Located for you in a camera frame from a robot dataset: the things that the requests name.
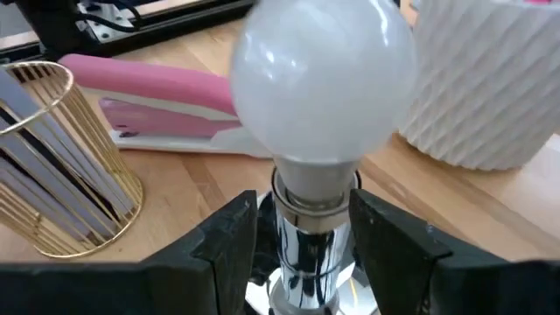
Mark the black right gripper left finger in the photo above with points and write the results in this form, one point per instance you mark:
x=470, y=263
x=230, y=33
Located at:
x=131, y=289

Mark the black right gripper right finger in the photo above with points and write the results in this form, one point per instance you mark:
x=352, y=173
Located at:
x=459, y=289

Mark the white frosted lightbulb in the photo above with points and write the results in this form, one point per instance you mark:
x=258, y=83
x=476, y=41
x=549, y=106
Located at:
x=324, y=79

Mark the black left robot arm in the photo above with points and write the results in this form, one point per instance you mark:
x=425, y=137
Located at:
x=48, y=26

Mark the chrome lamp base with socket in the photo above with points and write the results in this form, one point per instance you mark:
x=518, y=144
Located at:
x=310, y=262

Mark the white ribbed vase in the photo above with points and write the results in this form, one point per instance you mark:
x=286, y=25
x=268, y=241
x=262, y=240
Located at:
x=481, y=87

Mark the pink and white stapler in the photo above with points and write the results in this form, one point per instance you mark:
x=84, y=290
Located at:
x=153, y=83

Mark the silver mounting plate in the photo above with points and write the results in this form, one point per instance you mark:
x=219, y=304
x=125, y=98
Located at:
x=107, y=31

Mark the black aluminium frame rail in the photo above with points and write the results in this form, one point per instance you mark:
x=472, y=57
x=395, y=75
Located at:
x=175, y=24

